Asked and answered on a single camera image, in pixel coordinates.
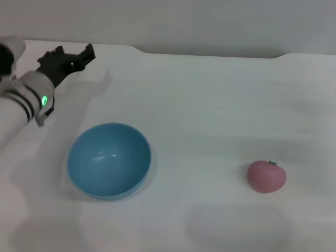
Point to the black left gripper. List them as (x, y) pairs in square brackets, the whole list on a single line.
[(60, 67)]

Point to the blue bowl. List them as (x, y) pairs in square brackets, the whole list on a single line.
[(110, 162)]

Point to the pink peach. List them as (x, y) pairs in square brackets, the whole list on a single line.
[(265, 177)]

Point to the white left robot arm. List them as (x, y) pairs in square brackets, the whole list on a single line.
[(15, 105)]

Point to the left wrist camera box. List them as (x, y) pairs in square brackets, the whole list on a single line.
[(10, 52)]

